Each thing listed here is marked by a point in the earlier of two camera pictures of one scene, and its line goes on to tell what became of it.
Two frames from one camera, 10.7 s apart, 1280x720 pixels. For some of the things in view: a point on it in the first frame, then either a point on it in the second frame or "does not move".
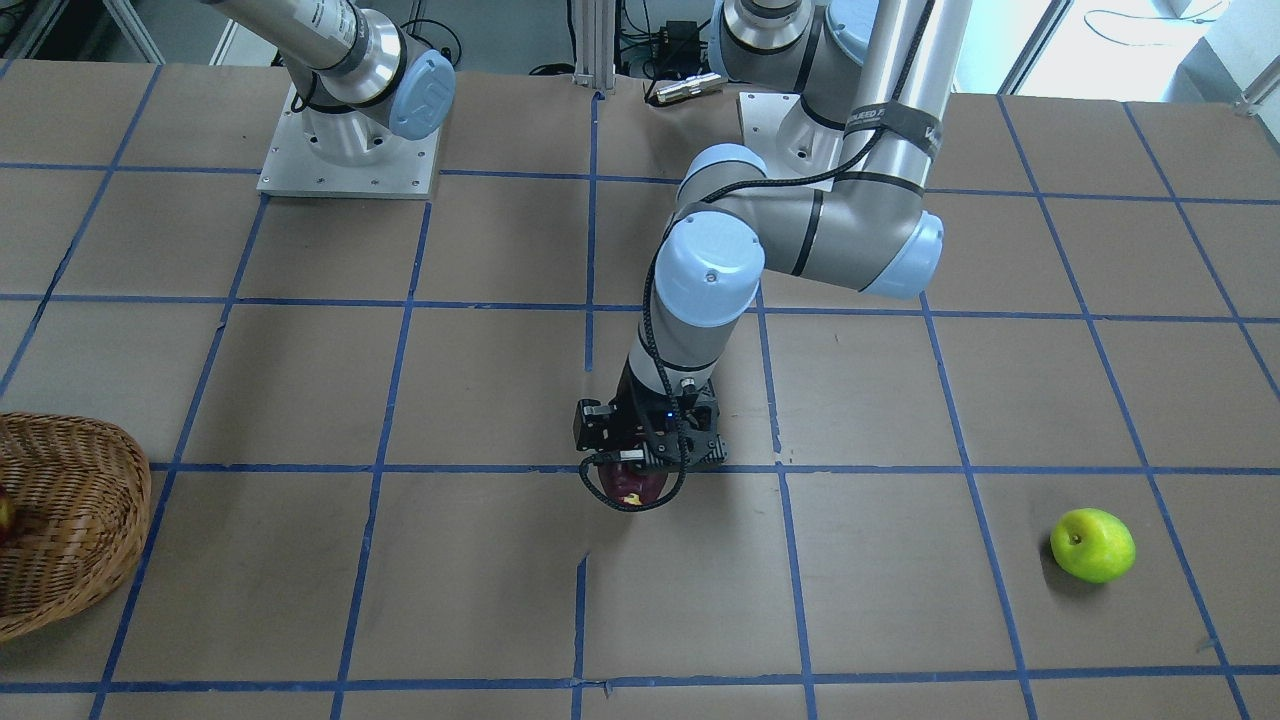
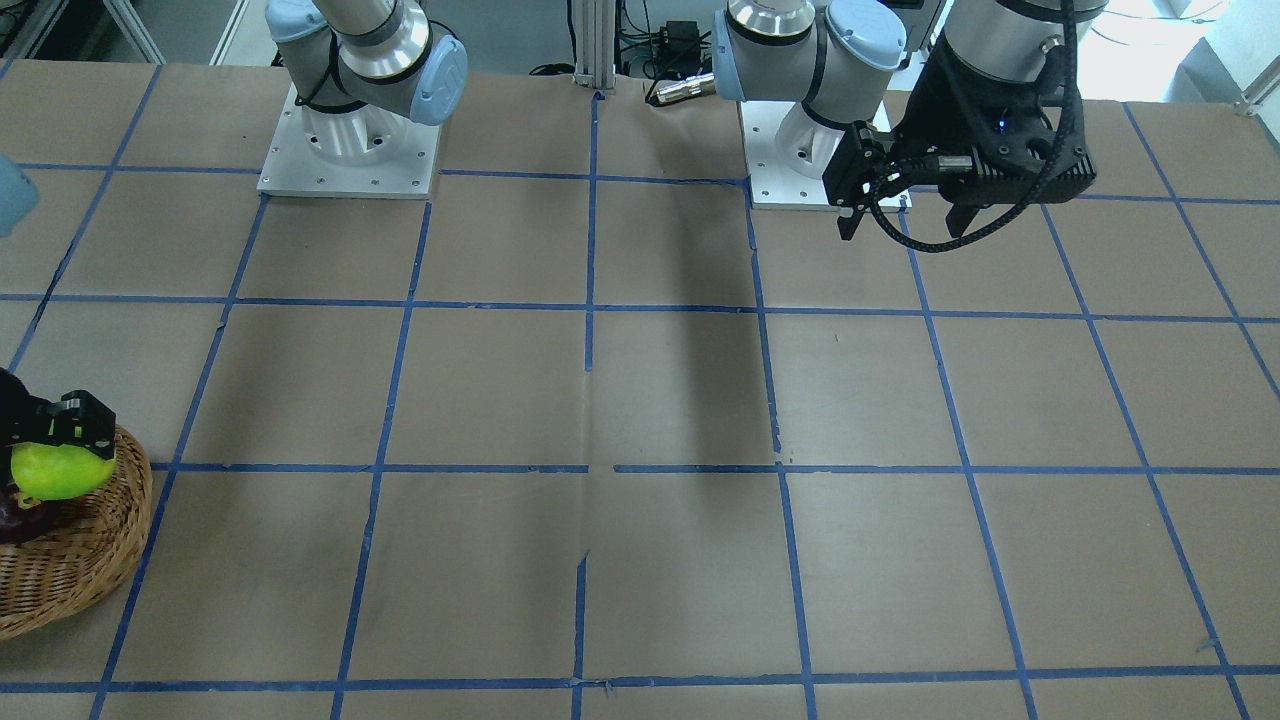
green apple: [1093, 545] to [59, 472]
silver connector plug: [692, 84] does not move
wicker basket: [75, 497] does not move
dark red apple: [631, 485] to [18, 525]
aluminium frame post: [595, 43] does not move
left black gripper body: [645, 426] to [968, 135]
